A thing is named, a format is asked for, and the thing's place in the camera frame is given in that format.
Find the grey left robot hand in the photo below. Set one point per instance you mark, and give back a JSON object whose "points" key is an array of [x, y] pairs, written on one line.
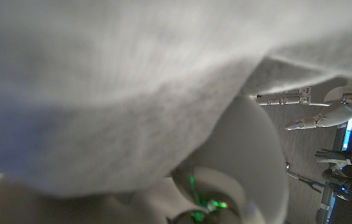
{"points": [[337, 109]]}

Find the person hand in black glove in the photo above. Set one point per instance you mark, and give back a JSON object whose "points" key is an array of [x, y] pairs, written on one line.
{"points": [[342, 183], [340, 157]]}

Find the grey shirt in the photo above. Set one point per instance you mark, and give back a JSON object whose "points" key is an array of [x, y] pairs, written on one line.
{"points": [[101, 77]]}

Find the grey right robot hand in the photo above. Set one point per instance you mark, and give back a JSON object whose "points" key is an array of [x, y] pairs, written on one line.
{"points": [[250, 155]]}

